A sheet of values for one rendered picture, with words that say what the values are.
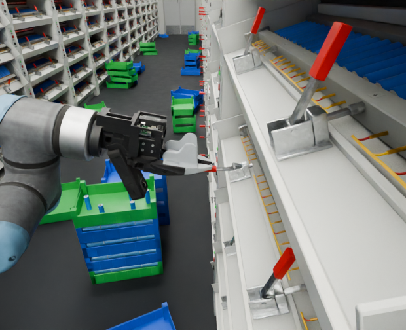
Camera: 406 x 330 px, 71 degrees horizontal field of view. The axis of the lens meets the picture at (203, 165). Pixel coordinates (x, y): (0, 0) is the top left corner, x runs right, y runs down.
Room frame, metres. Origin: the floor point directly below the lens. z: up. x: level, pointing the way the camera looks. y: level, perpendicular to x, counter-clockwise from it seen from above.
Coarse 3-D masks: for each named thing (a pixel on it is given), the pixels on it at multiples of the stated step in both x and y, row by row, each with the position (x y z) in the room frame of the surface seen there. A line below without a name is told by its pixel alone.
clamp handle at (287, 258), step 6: (288, 252) 0.20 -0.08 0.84; (282, 258) 0.20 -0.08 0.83; (288, 258) 0.19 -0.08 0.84; (294, 258) 0.19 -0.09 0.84; (276, 264) 0.20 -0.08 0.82; (282, 264) 0.19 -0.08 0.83; (288, 264) 0.19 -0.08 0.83; (276, 270) 0.20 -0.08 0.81; (282, 270) 0.19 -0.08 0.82; (270, 276) 0.20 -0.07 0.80; (276, 276) 0.19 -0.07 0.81; (282, 276) 0.19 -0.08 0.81; (270, 282) 0.20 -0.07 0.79; (276, 282) 0.19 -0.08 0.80; (264, 288) 0.20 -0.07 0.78; (270, 288) 0.19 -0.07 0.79; (264, 294) 0.19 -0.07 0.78; (270, 294) 0.20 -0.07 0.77
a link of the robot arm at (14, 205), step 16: (0, 192) 0.36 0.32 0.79; (16, 192) 0.37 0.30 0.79; (32, 192) 0.38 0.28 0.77; (0, 208) 0.33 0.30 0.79; (16, 208) 0.34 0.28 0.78; (32, 208) 0.36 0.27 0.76; (0, 224) 0.30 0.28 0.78; (16, 224) 0.31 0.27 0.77; (32, 224) 0.34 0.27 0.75; (0, 240) 0.28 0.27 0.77; (16, 240) 0.29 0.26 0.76; (0, 256) 0.28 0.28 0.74; (16, 256) 0.28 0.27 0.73; (0, 272) 0.28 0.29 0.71
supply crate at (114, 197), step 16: (80, 192) 0.93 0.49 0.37; (96, 192) 0.98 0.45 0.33; (112, 192) 0.99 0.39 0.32; (80, 208) 0.88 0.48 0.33; (96, 208) 0.89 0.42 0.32; (112, 208) 0.89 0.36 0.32; (128, 208) 0.89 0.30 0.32; (144, 208) 0.83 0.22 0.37; (80, 224) 0.78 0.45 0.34; (96, 224) 0.79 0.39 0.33
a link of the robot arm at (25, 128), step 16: (0, 96) 0.45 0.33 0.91; (16, 96) 0.46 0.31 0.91; (0, 112) 0.43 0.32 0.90; (16, 112) 0.43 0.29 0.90; (32, 112) 0.43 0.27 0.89; (48, 112) 0.44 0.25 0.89; (64, 112) 0.45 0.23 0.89; (0, 128) 0.42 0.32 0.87; (16, 128) 0.42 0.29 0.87; (32, 128) 0.42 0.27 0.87; (48, 128) 0.42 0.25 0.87; (0, 144) 0.42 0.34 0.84; (16, 144) 0.41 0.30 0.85; (32, 144) 0.42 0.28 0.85; (48, 144) 0.42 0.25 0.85; (16, 160) 0.41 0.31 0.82; (32, 160) 0.42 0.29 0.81; (48, 160) 0.44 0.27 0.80
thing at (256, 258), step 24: (240, 120) 0.64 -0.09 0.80; (240, 144) 0.59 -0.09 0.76; (240, 192) 0.41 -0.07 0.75; (264, 192) 0.40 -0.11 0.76; (240, 216) 0.35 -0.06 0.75; (240, 240) 0.30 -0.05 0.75; (264, 240) 0.29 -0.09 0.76; (288, 240) 0.28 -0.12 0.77; (240, 264) 0.26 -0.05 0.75; (264, 264) 0.25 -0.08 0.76; (312, 312) 0.18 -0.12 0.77
